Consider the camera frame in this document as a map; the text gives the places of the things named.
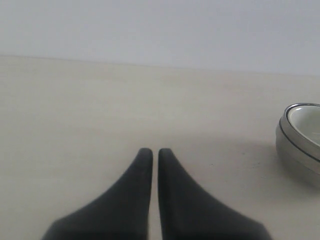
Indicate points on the smooth stainless steel bowl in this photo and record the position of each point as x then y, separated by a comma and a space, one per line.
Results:
300, 164

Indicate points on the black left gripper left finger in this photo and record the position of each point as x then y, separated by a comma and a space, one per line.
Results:
120, 213

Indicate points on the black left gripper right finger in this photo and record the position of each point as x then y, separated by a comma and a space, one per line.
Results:
188, 212

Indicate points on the white ceramic bowl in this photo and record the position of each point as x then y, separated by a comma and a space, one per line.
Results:
305, 119

